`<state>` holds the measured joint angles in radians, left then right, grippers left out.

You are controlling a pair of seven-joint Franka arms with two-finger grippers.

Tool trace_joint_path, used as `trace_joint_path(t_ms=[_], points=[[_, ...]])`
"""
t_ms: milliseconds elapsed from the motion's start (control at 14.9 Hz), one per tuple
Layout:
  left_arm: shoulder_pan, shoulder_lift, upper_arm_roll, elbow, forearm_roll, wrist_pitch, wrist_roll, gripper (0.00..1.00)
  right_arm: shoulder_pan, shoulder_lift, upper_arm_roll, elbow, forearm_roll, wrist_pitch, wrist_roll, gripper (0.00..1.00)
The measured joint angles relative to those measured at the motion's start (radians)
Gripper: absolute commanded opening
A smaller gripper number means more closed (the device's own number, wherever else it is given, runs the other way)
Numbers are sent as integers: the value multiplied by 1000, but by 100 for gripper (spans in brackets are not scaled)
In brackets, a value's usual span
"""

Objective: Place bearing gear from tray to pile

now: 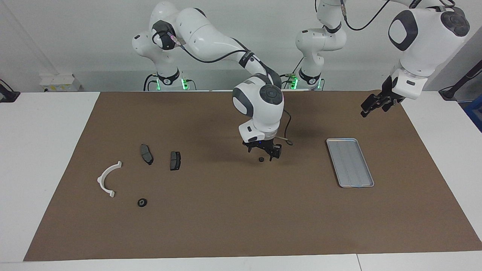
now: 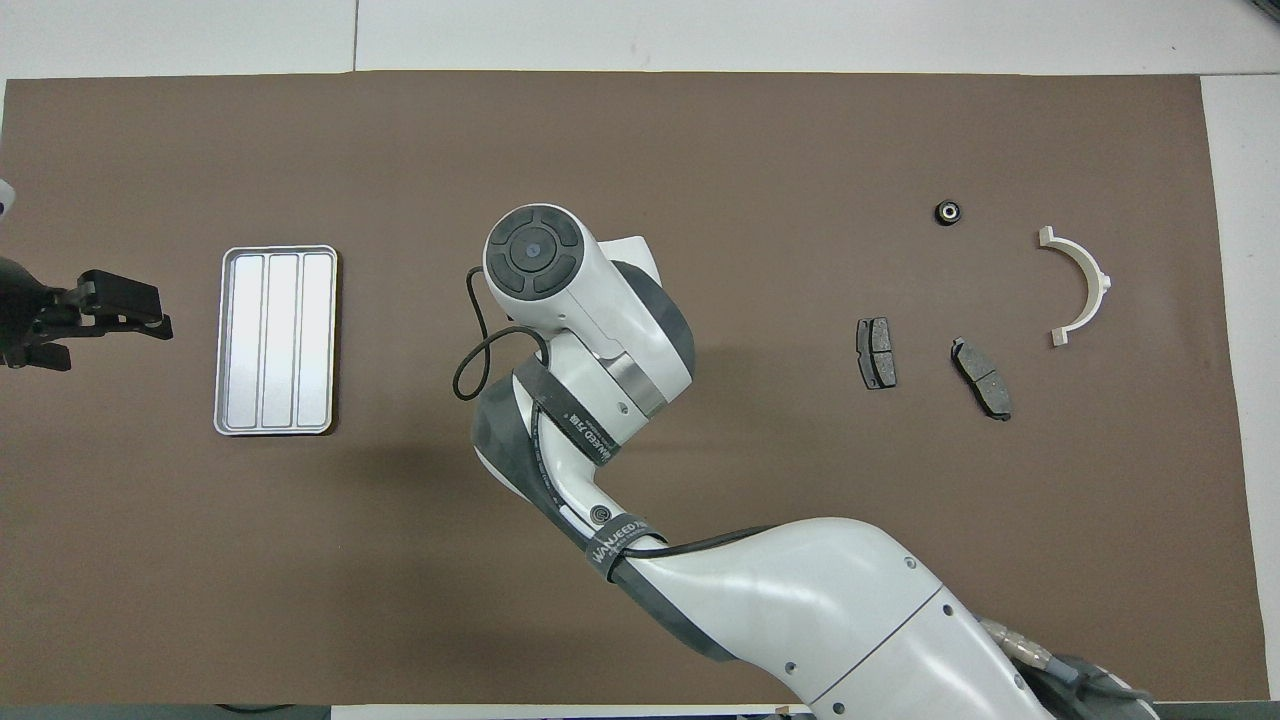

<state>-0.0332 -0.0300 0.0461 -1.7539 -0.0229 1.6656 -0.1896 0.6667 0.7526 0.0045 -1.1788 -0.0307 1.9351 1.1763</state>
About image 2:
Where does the silver metal tray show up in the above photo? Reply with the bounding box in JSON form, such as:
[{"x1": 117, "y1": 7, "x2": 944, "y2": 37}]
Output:
[{"x1": 212, "y1": 245, "x2": 339, "y2": 437}]

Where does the angled dark brake pad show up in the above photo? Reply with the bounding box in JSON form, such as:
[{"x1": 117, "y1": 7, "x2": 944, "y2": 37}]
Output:
[{"x1": 950, "y1": 337, "x2": 1013, "y2": 422}]

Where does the white curved plastic bracket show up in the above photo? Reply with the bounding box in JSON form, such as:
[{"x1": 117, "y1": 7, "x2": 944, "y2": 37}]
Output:
[{"x1": 1037, "y1": 227, "x2": 1113, "y2": 349}]

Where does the brown table mat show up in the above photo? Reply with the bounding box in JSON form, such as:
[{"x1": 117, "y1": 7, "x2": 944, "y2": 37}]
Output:
[{"x1": 0, "y1": 70, "x2": 1271, "y2": 706}]

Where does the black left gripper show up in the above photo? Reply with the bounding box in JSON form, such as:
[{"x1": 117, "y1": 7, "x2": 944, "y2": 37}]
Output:
[{"x1": 0, "y1": 256, "x2": 173, "y2": 371}]

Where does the rectangular dark brake pad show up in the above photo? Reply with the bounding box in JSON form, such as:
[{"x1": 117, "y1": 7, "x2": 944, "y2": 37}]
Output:
[{"x1": 856, "y1": 317, "x2": 898, "y2": 390}]

